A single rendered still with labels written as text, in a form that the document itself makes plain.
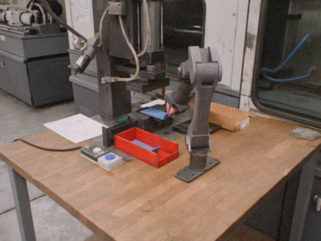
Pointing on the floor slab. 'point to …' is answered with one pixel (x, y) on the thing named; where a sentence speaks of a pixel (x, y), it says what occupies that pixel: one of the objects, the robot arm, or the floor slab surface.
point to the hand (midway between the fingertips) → (169, 114)
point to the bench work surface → (167, 186)
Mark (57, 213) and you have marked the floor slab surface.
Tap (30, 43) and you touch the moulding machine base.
